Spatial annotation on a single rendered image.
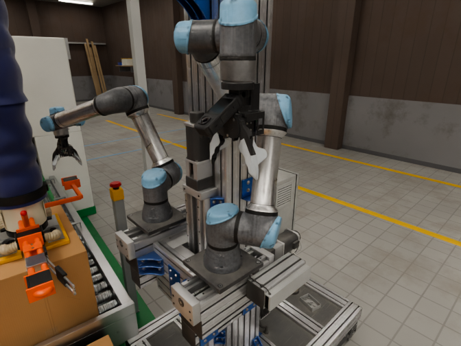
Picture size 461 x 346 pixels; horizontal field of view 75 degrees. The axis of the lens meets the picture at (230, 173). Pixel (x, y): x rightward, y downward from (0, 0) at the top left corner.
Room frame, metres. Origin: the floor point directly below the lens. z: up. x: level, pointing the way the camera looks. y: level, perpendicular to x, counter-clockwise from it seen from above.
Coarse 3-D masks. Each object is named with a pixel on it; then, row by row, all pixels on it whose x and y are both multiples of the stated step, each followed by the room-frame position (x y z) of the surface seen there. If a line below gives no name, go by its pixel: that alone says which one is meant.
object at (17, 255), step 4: (4, 228) 1.28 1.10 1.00; (0, 232) 1.28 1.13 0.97; (12, 240) 1.21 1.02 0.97; (0, 244) 1.18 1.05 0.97; (16, 252) 1.12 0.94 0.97; (20, 252) 1.13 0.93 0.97; (0, 256) 1.09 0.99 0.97; (4, 256) 1.09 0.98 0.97; (8, 256) 1.10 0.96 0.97; (12, 256) 1.10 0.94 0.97; (16, 256) 1.10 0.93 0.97; (20, 256) 1.11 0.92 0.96; (0, 260) 1.07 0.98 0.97; (4, 260) 1.07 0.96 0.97; (8, 260) 1.08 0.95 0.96; (12, 260) 1.09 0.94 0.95; (0, 264) 1.06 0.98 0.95
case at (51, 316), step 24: (72, 240) 1.25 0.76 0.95; (24, 264) 1.07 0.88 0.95; (72, 264) 1.13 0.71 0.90; (0, 288) 0.97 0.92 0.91; (24, 288) 1.01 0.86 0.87; (0, 312) 0.95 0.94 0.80; (24, 312) 1.00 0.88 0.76; (48, 312) 1.05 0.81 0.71; (72, 312) 1.10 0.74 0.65; (96, 312) 1.16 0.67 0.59; (0, 336) 0.94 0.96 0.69; (24, 336) 0.98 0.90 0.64; (48, 336) 1.03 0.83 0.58
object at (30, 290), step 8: (40, 272) 0.82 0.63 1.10; (48, 272) 0.82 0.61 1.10; (24, 280) 0.80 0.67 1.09; (32, 280) 0.78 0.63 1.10; (40, 280) 0.78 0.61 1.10; (48, 280) 0.78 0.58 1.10; (32, 288) 0.75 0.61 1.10; (40, 288) 0.76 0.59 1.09; (32, 296) 0.74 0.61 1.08; (48, 296) 0.77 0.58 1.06
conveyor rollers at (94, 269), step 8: (48, 184) 2.91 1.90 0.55; (48, 200) 2.52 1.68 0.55; (88, 256) 1.69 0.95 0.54; (96, 272) 1.55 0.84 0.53; (96, 280) 1.46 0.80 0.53; (96, 288) 1.38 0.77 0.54; (104, 288) 1.40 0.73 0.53; (96, 296) 1.32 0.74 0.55; (104, 296) 1.32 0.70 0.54; (112, 296) 1.34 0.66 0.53; (104, 304) 1.26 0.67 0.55; (112, 304) 1.26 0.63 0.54; (104, 312) 1.23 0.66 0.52
